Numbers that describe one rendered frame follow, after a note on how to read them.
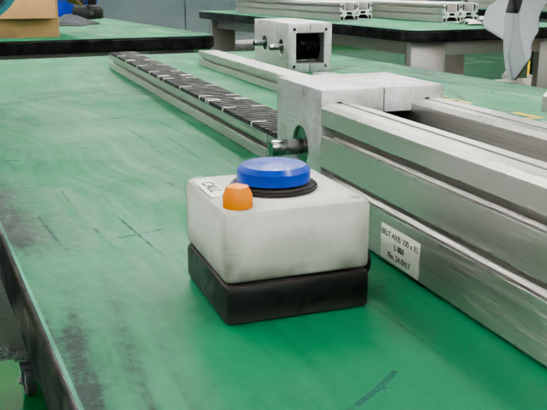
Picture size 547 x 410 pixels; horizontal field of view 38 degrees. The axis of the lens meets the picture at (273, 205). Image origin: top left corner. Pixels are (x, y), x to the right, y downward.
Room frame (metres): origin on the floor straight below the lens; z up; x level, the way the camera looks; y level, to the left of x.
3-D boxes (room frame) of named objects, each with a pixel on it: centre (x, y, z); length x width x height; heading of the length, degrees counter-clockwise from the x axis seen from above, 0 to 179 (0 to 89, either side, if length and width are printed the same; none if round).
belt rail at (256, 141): (1.22, 0.15, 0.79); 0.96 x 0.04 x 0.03; 20
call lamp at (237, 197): (0.38, 0.02, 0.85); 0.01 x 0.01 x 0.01
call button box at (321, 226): (0.42, -0.01, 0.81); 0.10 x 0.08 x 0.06; 110
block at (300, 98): (0.62, -0.05, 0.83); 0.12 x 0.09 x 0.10; 110
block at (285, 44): (1.61, -0.04, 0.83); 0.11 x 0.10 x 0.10; 108
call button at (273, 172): (0.42, 0.00, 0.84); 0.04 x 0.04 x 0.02
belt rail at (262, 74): (1.28, -0.02, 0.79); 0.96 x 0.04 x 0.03; 20
